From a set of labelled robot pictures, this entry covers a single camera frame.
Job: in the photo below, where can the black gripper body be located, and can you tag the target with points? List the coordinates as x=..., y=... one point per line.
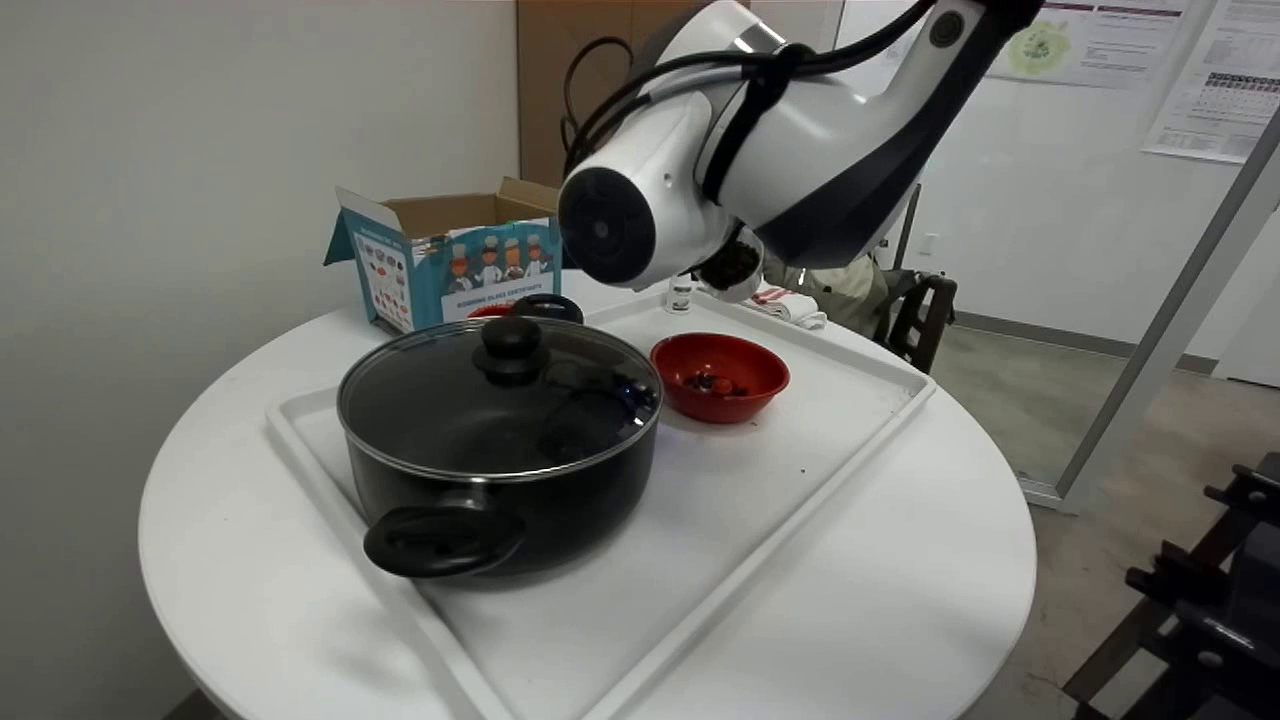
x=734, y=269

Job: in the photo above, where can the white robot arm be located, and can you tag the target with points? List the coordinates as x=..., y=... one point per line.
x=737, y=128

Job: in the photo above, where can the red bowl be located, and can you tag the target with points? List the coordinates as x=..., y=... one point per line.
x=717, y=376

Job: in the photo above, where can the small white bottle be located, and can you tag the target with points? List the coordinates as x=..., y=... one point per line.
x=683, y=292

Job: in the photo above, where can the white cloth red stripes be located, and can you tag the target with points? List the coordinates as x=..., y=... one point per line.
x=786, y=304

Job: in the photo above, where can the beige backpack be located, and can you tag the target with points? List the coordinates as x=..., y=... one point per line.
x=851, y=292

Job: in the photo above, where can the dark wooden chair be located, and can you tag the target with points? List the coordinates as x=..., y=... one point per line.
x=917, y=313

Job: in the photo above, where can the glass pot lid black knob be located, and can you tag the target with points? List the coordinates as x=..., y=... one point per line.
x=506, y=402

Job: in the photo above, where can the tall brown cardboard box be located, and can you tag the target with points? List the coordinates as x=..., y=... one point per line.
x=571, y=59

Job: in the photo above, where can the black cooking pot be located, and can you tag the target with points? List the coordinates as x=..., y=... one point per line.
x=482, y=529

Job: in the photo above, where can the blue white cardboard box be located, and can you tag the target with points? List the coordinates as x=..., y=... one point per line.
x=445, y=259

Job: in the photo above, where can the white plastic tray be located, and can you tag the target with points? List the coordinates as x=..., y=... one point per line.
x=590, y=641

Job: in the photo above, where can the black equipment stand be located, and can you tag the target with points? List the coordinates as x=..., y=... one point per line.
x=1207, y=615

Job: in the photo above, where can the wall poster with green circle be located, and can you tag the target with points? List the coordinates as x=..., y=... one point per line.
x=1095, y=40

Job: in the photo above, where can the white metal frame post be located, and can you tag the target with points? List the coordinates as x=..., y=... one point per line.
x=1192, y=292

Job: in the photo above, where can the white paper wall notice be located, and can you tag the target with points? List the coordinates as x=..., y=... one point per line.
x=1231, y=86

